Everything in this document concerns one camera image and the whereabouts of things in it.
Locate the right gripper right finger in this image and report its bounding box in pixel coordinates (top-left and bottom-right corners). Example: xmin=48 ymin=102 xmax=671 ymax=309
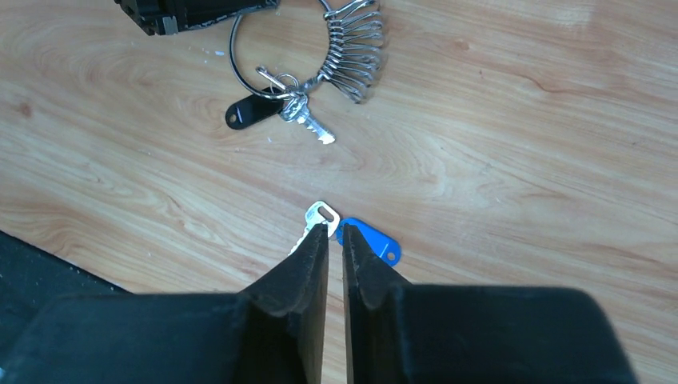
xmin=342 ymin=225 xmax=637 ymax=383

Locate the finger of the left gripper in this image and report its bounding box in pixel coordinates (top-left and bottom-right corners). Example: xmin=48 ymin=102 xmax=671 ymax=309
xmin=115 ymin=0 xmax=280 ymax=36

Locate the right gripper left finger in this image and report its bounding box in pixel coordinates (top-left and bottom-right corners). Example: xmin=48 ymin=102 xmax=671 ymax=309
xmin=2 ymin=224 xmax=329 ymax=383

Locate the blue capped key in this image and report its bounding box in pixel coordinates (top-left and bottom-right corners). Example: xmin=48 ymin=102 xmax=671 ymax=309
xmin=288 ymin=200 xmax=402 ymax=268

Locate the silver wire keyring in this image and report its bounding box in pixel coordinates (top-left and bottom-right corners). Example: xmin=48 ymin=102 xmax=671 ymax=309
xmin=228 ymin=1 xmax=387 ymax=104

